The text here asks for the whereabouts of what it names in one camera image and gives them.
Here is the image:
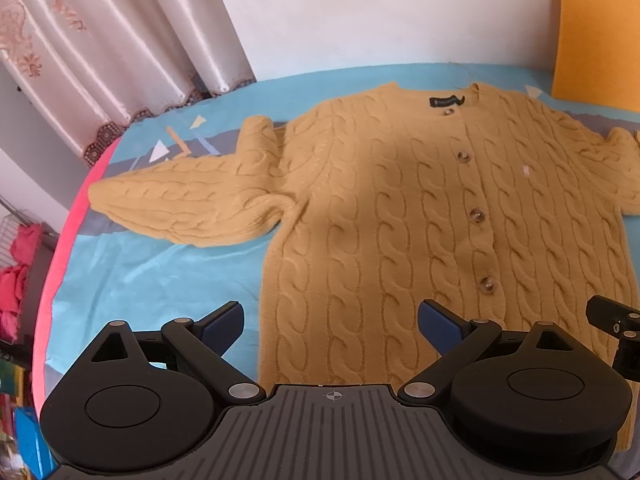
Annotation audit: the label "orange headboard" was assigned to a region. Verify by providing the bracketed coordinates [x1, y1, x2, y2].
[551, 0, 639, 112]

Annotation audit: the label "pink embroidered curtain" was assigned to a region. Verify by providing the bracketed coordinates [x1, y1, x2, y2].
[1, 0, 255, 165]

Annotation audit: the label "pink clothes in rack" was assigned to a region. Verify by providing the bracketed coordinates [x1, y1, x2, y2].
[1, 223, 43, 344]

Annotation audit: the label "mustard cable-knit cardigan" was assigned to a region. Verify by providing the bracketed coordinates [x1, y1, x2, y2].
[88, 84, 639, 388]

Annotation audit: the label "blue patterned bed sheet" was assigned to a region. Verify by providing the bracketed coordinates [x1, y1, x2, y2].
[32, 64, 639, 479]

